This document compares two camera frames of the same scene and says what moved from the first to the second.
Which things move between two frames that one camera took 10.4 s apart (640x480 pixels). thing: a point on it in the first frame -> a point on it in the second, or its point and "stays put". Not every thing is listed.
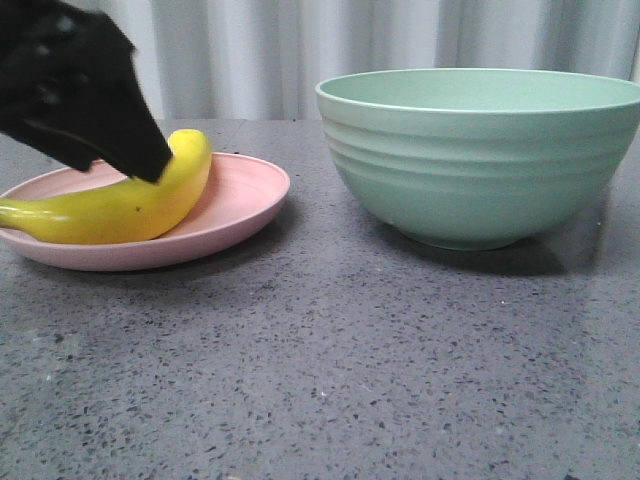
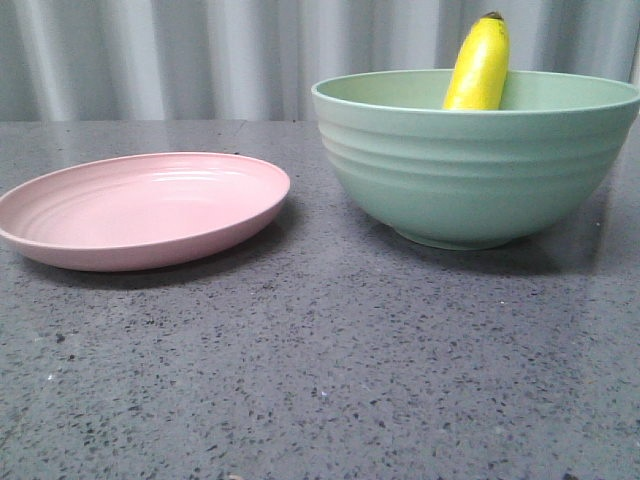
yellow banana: (129, 209) -> (479, 75)
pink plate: (242, 192) stays put
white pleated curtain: (263, 59) stays put
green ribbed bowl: (479, 158) stays put
